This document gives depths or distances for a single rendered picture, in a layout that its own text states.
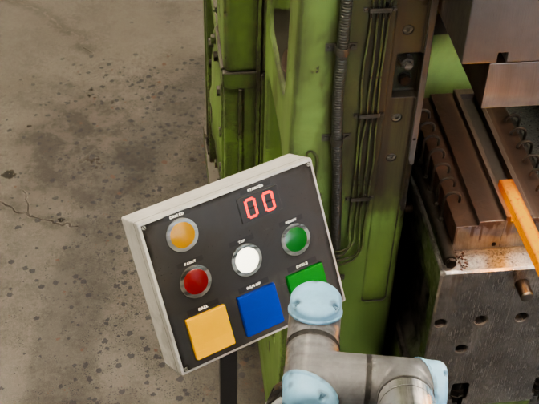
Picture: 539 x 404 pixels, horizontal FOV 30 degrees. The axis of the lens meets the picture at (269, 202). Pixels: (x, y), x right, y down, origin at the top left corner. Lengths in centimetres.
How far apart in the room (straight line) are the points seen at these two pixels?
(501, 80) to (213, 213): 55
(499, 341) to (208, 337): 73
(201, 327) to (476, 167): 72
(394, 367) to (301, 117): 70
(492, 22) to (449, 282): 56
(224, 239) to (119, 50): 255
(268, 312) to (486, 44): 59
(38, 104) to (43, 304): 103
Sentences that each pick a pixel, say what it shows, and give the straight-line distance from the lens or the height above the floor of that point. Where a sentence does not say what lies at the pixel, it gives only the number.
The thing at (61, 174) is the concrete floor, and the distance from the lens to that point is 362.
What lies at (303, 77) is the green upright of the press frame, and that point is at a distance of 187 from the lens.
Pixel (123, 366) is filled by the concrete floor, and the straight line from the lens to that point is 299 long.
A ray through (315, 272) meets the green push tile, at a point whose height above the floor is 103.
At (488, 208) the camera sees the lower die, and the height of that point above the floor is 99.
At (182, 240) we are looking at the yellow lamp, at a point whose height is 116.
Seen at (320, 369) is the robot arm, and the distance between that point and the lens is 136.
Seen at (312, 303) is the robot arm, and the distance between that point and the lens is 141.
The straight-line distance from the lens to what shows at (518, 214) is 200.
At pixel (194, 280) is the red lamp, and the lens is 170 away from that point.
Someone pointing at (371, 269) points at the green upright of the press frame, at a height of 72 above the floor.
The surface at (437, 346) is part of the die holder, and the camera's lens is 217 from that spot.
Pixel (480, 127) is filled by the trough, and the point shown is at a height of 99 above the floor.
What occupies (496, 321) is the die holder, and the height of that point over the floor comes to 76.
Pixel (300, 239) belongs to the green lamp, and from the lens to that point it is 178.
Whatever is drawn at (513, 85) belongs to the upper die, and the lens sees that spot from 180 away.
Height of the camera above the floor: 234
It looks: 43 degrees down
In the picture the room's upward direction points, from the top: 2 degrees clockwise
